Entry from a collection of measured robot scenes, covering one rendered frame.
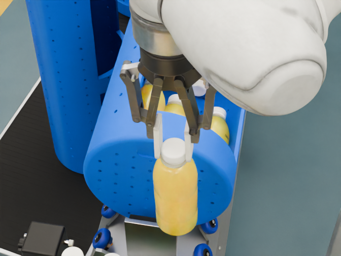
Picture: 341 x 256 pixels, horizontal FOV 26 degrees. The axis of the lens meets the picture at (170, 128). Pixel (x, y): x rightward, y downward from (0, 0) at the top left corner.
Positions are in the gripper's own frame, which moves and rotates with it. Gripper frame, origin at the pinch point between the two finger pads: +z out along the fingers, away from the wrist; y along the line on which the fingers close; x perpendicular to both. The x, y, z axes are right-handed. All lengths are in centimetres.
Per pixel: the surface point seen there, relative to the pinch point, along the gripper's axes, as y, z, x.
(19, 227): 63, 124, -53
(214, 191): -4.8, 29.6, -12.1
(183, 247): 0.8, 47.4, -9.8
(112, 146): 13.5, 20.1, -12.5
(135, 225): 9.2, 35.2, -6.2
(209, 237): -4.1, 46.7, -12.5
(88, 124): 43, 97, -78
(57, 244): 23.8, 39.2, -2.3
